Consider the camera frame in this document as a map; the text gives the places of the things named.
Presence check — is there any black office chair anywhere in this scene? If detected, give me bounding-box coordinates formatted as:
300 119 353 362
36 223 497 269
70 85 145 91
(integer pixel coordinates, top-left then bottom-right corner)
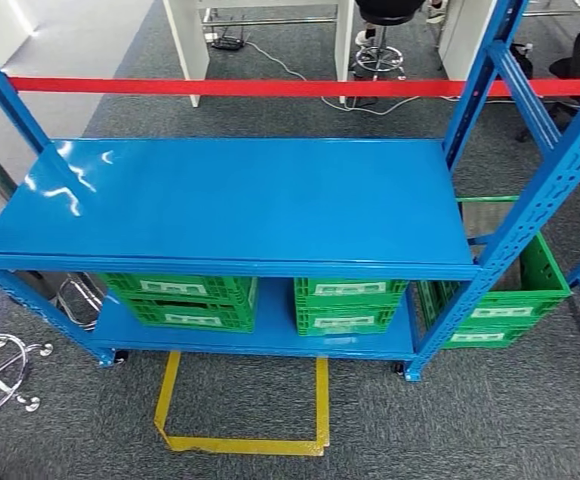
516 29 580 144

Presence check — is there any round chrome stool base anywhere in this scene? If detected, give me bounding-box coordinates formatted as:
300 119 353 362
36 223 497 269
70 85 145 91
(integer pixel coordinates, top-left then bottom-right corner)
54 272 106 333

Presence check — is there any chrome chair base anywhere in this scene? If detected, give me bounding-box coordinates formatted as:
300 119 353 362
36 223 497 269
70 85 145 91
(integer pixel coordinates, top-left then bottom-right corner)
0 333 55 441

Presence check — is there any black power strip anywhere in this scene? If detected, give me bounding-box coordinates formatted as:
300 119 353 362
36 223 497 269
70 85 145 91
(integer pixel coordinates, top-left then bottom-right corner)
211 26 246 53

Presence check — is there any red barrier tape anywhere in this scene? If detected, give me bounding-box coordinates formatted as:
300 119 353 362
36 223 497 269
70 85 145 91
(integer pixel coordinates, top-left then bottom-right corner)
0 75 580 135

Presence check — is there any black bag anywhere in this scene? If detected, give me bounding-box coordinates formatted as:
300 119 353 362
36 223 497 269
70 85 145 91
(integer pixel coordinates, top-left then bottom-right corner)
509 42 535 81

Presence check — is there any white floor cable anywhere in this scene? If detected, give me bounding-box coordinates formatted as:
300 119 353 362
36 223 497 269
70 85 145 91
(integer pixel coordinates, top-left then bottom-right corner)
244 40 464 118

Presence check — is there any black stool chrome base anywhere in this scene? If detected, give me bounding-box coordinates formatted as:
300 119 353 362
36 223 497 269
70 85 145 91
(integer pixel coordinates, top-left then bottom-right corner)
353 0 427 82

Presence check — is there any white desk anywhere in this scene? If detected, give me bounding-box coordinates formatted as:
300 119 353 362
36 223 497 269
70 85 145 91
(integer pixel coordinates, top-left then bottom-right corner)
437 0 497 83
162 0 356 109

